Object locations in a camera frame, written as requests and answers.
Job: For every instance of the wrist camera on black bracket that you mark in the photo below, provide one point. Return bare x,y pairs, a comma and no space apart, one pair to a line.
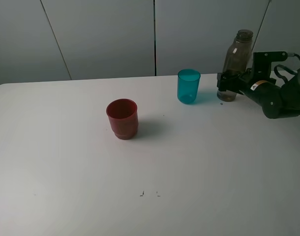
262,61

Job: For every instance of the red plastic cup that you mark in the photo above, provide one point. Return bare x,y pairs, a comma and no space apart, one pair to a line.
123,118

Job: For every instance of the teal translucent cup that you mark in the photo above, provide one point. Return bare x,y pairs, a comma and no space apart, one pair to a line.
188,83

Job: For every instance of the smoky clear water bottle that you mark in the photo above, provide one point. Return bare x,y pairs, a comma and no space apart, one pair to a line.
236,59

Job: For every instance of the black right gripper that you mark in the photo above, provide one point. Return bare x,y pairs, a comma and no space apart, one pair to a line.
251,84

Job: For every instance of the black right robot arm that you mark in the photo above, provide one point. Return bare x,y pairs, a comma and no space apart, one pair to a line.
276,102

